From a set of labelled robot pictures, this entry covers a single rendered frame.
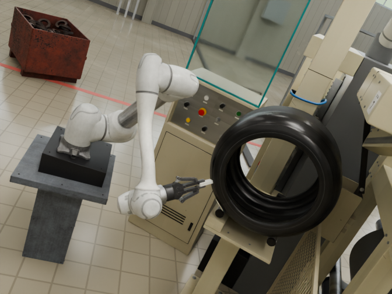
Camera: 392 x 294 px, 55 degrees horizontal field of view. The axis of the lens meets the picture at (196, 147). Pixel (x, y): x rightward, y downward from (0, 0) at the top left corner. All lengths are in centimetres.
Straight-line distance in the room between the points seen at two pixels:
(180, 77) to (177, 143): 97
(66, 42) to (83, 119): 302
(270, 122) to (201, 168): 108
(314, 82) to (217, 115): 79
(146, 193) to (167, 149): 121
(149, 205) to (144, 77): 55
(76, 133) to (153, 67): 66
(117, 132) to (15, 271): 102
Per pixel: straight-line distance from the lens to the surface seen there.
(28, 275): 252
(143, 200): 145
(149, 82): 164
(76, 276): 256
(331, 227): 214
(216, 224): 189
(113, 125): 212
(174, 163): 267
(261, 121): 164
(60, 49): 504
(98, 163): 218
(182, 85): 173
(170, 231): 292
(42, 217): 239
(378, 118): 138
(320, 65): 197
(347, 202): 207
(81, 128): 209
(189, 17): 1227
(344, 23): 196
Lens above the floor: 186
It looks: 23 degrees down
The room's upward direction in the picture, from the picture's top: 23 degrees clockwise
